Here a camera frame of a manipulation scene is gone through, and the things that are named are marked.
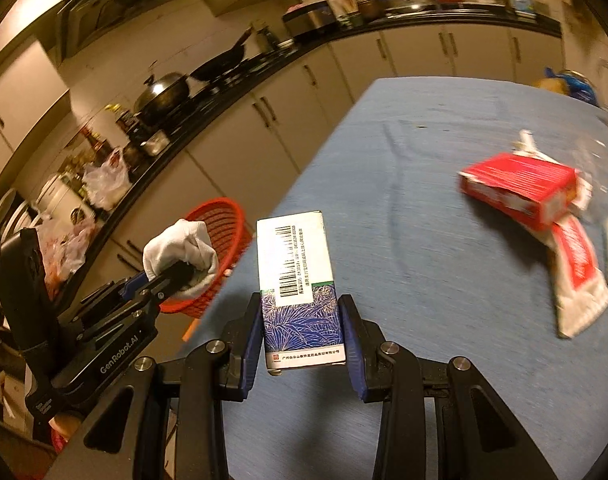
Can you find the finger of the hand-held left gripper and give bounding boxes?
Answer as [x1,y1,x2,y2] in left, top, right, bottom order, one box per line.
[115,271,150,298]
[131,261,197,318]

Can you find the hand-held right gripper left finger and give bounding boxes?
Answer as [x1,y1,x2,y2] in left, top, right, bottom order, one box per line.
[44,292,265,480]

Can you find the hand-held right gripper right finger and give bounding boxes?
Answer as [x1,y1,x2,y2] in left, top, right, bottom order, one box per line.
[336,294,560,480]

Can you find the white tissue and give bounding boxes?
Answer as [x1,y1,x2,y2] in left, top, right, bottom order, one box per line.
[142,217,220,298]

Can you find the red plastic mesh basket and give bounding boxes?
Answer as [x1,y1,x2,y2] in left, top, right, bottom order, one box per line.
[159,198,252,318]

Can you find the white blue patterned box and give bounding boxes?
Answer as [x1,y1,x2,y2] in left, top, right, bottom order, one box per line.
[255,210,347,377]

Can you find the red cardboard carton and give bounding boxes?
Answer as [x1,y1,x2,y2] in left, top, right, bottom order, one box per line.
[458,129,594,233]

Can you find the red white packet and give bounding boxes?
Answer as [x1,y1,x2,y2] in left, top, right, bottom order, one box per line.
[546,215,608,339]

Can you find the pinkish plastic bag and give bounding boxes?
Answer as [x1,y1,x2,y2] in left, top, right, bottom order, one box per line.
[34,212,97,281]

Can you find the white red printed plastic bag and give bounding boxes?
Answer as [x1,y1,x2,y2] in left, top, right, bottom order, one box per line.
[82,147,131,211]

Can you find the white electric cooker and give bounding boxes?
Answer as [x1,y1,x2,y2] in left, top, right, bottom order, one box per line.
[36,175,85,216]

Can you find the small steel container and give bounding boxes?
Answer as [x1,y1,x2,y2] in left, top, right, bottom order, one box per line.
[139,130,171,157]

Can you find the dark sauce bottle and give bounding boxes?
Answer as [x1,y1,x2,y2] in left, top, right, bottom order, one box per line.
[81,127,110,166]

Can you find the blue tablecloth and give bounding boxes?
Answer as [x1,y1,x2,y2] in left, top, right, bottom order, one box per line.
[184,76,608,480]

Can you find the beige kitchen base cabinets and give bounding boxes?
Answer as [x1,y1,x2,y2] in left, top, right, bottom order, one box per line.
[74,22,565,281]

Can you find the yellow capped oil bottle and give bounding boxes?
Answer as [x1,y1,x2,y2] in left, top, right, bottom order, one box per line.
[106,104,135,133]

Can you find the lidded steel wok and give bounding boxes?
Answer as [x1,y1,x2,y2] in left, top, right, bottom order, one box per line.
[134,62,192,126]

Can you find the black frying pan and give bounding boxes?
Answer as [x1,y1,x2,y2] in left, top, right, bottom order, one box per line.
[190,27,255,83]

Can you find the black gas stove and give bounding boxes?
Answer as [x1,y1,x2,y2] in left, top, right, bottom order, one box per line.
[134,47,297,128]

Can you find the steel electric kettle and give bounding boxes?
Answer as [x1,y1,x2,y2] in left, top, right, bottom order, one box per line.
[253,21,281,53]

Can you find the range hood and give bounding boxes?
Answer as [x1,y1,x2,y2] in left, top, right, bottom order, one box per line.
[54,0,220,58]

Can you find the steel toaster oven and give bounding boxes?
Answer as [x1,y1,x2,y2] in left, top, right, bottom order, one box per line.
[283,2,335,38]

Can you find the dark jar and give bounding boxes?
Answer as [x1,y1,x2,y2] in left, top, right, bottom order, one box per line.
[356,0,385,23]

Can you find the blue yellow snack bag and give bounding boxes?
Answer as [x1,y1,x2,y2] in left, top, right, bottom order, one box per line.
[531,67,600,107]

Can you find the steel pot glass lid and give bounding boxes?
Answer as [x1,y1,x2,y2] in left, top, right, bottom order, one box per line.
[384,0,440,16]

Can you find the beige wall cabinets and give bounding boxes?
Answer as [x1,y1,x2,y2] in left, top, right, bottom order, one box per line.
[0,0,345,171]

